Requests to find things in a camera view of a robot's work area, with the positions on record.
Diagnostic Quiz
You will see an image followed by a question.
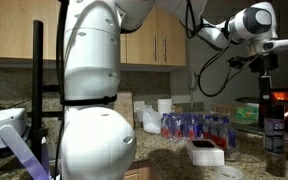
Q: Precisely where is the pale purple curved bar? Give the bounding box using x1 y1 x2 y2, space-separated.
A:
0 124 51 180

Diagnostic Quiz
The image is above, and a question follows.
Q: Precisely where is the metal cabinet door handle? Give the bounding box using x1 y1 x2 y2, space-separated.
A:
162 33 168 63
152 33 158 63

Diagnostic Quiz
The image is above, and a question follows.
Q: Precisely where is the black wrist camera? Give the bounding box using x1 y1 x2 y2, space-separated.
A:
227 55 250 70

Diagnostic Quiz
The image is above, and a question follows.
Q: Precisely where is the wooden wall cabinet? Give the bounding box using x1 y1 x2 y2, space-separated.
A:
0 0 187 68

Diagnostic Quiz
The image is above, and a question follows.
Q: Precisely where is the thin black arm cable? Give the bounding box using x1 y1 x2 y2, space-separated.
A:
183 0 262 98

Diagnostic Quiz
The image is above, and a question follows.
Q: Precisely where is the black pole stand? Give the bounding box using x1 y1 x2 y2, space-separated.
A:
26 19 66 164

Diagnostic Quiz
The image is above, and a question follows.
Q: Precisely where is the black bottle with purple label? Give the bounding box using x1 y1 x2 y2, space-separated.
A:
263 114 288 178

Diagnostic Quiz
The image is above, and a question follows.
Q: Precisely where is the white rounded device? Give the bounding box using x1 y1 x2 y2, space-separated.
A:
0 107 31 158

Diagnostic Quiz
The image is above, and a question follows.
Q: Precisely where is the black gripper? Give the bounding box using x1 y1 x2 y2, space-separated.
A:
250 53 280 118

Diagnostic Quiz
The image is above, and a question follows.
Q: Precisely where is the black remote-like object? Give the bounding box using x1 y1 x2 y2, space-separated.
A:
191 139 216 150

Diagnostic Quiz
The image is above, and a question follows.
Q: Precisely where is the thick black robot hose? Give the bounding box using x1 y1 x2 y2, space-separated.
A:
52 0 71 180

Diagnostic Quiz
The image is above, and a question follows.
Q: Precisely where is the white wall outlet plate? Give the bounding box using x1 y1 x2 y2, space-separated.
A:
133 100 146 114

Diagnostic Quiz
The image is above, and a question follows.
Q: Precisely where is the wrapped Fiji water bottle pack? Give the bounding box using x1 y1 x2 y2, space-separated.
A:
159 112 212 141

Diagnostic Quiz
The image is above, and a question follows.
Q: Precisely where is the black strap around arm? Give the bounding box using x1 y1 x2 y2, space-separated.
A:
61 94 118 108

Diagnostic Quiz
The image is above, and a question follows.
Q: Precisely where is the white wall phone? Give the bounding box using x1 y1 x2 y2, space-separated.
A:
188 71 199 91

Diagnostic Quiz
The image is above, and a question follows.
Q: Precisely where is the wooden cutting board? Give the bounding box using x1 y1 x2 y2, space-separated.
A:
113 92 136 129

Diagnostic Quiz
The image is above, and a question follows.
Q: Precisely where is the white paper towel roll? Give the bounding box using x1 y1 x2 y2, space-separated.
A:
157 97 174 117

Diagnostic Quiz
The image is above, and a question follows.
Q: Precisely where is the white box with black print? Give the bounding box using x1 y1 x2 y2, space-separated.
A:
186 139 226 167

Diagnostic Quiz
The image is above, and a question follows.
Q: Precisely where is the white plastic bag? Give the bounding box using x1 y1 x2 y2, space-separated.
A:
141 105 164 135

